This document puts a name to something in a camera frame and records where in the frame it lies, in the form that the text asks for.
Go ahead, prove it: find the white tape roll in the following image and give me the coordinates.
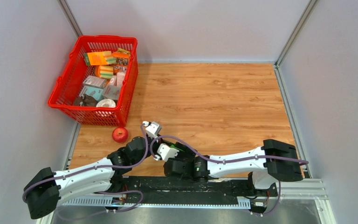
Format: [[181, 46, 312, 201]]
[[96, 98, 116, 108]]

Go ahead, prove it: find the orange sponge pack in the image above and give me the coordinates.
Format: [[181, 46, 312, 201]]
[[84, 51, 116, 66]]

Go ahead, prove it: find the red apple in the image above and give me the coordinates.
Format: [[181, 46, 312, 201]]
[[111, 126, 129, 143]]

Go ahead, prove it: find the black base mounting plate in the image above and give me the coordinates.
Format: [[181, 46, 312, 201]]
[[107, 176, 277, 205]]

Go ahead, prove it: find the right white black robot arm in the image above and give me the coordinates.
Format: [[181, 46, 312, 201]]
[[156, 139, 305, 196]]

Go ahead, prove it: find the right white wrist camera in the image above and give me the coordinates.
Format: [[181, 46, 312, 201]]
[[154, 144, 179, 162]]

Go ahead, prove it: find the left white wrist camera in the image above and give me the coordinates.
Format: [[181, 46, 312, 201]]
[[143, 121, 162, 139]]

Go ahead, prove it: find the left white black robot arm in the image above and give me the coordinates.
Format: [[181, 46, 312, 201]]
[[22, 137, 171, 219]]

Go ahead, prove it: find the grey pink carton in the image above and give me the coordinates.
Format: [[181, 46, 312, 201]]
[[102, 84, 121, 100]]

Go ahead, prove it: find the aluminium frame rail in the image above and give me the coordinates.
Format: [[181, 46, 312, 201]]
[[37, 175, 337, 224]]

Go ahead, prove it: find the red plastic basket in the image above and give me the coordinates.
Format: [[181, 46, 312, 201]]
[[48, 35, 138, 126]]

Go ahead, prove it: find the grey small carton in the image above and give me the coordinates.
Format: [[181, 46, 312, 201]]
[[82, 76, 108, 89]]

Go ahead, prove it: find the striped sponge stack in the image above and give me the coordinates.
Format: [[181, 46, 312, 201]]
[[94, 65, 114, 79]]

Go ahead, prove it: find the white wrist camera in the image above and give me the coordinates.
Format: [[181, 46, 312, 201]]
[[143, 121, 162, 139], [154, 144, 179, 162]]

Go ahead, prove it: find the green paper box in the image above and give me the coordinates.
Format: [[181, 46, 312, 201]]
[[170, 144, 184, 152]]

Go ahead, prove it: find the teal small carton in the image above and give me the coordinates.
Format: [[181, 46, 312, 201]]
[[79, 86, 103, 101]]

